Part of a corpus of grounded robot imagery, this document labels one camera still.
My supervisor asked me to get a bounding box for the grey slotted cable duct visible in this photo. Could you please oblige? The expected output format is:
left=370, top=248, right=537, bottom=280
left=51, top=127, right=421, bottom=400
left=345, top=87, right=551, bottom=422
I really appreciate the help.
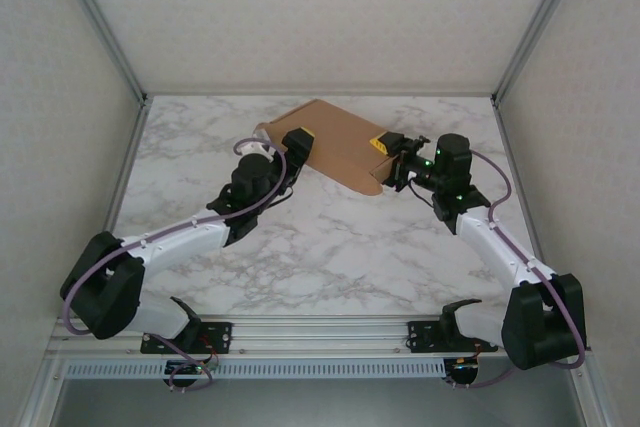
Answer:
left=64, top=359, right=447, bottom=381

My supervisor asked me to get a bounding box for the brown cardboard box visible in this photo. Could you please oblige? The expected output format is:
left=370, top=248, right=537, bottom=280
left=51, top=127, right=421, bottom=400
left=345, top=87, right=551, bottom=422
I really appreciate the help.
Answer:
left=252, top=98, right=396, bottom=197

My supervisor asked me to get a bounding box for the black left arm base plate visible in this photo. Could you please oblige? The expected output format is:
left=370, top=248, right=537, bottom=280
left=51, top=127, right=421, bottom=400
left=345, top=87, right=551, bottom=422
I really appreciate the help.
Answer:
left=139, top=321, right=234, bottom=356

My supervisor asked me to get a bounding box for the wide aluminium table rail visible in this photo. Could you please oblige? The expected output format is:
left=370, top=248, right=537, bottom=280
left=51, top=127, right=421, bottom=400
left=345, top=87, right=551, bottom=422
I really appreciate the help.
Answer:
left=47, top=314, right=594, bottom=361

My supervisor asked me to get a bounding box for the thin aluminium table rail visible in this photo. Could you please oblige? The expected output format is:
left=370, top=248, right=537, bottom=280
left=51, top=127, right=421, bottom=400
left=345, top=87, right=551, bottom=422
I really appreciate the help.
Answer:
left=144, top=91, right=496, bottom=99

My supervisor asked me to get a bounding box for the aluminium frame post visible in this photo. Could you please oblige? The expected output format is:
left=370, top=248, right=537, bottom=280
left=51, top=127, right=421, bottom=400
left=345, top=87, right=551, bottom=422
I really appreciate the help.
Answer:
left=49, top=0, right=151, bottom=104
left=492, top=0, right=592, bottom=104

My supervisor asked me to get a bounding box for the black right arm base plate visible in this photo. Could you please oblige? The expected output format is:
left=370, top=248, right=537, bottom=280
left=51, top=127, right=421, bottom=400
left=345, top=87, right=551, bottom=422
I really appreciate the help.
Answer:
left=407, top=319, right=501, bottom=353

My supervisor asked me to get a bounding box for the aluminium table side rail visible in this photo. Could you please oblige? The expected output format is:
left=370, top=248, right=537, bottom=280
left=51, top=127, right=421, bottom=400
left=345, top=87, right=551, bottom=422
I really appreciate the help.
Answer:
left=74, top=96, right=151, bottom=318
left=492, top=96, right=556, bottom=316

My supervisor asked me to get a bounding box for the aluminium lower frame leg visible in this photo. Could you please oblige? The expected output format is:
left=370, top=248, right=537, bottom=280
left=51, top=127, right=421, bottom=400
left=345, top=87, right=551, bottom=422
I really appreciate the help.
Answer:
left=19, top=356, right=69, bottom=427
left=569, top=354, right=614, bottom=427

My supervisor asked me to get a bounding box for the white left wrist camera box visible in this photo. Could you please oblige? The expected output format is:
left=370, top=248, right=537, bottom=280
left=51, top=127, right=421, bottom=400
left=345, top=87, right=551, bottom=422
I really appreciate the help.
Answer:
left=242, top=129, right=274, bottom=158

